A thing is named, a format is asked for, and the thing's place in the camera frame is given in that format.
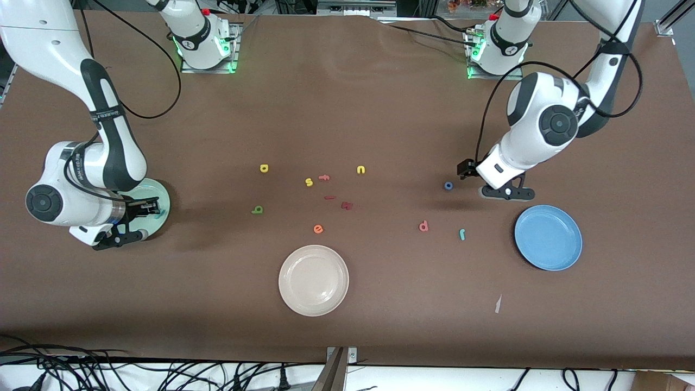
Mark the cardboard box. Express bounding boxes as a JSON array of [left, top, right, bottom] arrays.
[[633, 371, 695, 391]]

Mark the blue plate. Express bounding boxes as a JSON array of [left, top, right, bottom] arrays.
[[514, 205, 583, 272]]

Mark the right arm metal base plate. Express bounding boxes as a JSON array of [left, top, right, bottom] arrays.
[[180, 22, 239, 74]]

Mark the green plate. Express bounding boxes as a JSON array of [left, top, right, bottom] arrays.
[[117, 178, 171, 241]]

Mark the black cable on table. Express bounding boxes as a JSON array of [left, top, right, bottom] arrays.
[[380, 15, 478, 48]]

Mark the grey metal post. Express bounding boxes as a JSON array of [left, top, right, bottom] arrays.
[[311, 348, 348, 391]]

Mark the grey equipment box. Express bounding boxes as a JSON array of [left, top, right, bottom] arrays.
[[317, 0, 397, 17]]

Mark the aluminium profile rail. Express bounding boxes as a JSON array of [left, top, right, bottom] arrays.
[[654, 0, 695, 37]]

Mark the tangled black cable bundle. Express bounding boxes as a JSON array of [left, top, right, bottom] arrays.
[[0, 334, 326, 391]]

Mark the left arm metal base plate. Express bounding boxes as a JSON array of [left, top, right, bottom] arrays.
[[467, 30, 525, 81]]

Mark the metal table edge rail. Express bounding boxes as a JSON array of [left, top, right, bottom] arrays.
[[0, 62, 18, 106]]

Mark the small metal bracket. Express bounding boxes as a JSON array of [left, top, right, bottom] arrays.
[[326, 346, 358, 363]]

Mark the white plate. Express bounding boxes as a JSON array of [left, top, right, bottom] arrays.
[[278, 245, 350, 317]]

